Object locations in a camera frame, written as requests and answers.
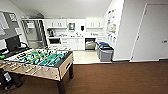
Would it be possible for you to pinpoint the black built-in microwave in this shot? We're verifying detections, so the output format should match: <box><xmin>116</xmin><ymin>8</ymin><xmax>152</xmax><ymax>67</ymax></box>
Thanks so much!
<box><xmin>48</xmin><ymin>37</ymin><xmax>62</xmax><ymax>46</ymax></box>

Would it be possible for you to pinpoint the framed wall picture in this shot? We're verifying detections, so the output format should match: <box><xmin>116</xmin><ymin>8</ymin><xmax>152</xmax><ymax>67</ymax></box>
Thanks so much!
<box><xmin>8</xmin><ymin>13</ymin><xmax>18</xmax><ymax>23</ymax></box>

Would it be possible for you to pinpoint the white three-door wall cabinet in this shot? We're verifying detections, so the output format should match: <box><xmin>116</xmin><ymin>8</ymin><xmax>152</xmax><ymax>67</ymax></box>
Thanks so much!
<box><xmin>85</xmin><ymin>18</ymin><xmax>104</xmax><ymax>29</ymax></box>

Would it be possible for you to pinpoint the black coffee machine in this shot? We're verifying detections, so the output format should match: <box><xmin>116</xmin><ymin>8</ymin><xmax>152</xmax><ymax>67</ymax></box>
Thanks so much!
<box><xmin>47</xmin><ymin>28</ymin><xmax>55</xmax><ymax>38</ymax></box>

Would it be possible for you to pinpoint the large colourful wall poster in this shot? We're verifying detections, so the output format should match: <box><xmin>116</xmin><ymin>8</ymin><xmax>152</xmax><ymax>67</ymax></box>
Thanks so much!
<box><xmin>106</xmin><ymin>8</ymin><xmax>118</xmax><ymax>36</ymax></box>

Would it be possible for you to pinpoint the green field foosball table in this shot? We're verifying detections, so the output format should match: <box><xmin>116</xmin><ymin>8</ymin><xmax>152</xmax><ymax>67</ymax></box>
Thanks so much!
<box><xmin>0</xmin><ymin>48</ymin><xmax>75</xmax><ymax>94</ymax></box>

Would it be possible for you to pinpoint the white base cabinet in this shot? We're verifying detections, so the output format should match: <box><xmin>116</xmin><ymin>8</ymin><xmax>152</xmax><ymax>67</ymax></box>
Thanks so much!
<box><xmin>48</xmin><ymin>37</ymin><xmax>86</xmax><ymax>52</ymax></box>

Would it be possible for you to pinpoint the black computer monitor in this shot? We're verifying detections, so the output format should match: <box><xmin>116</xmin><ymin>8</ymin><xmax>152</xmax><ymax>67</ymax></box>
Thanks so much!
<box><xmin>4</xmin><ymin>34</ymin><xmax>22</xmax><ymax>53</ymax></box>

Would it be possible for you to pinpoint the stainless steel dishwasher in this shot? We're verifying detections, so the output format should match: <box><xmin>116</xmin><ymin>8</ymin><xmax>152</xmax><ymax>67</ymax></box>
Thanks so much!
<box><xmin>84</xmin><ymin>37</ymin><xmax>97</xmax><ymax>51</ymax></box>

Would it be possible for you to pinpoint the blue lid waste bin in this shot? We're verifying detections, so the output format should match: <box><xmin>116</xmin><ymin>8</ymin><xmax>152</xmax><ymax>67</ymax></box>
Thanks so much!
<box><xmin>96</xmin><ymin>41</ymin><xmax>110</xmax><ymax>48</ymax></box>

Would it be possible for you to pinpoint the white drawer unit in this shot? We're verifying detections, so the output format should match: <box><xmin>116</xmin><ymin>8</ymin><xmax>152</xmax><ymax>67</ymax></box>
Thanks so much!
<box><xmin>95</xmin><ymin>36</ymin><xmax>106</xmax><ymax>44</ymax></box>

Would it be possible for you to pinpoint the white room door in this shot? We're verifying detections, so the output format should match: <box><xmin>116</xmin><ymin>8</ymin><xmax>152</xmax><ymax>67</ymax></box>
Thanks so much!
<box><xmin>129</xmin><ymin>2</ymin><xmax>168</xmax><ymax>63</ymax></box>

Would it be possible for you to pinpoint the grey wall pin board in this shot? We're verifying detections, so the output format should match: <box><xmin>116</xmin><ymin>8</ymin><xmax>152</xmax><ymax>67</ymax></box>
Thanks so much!
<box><xmin>0</xmin><ymin>10</ymin><xmax>21</xmax><ymax>41</ymax></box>

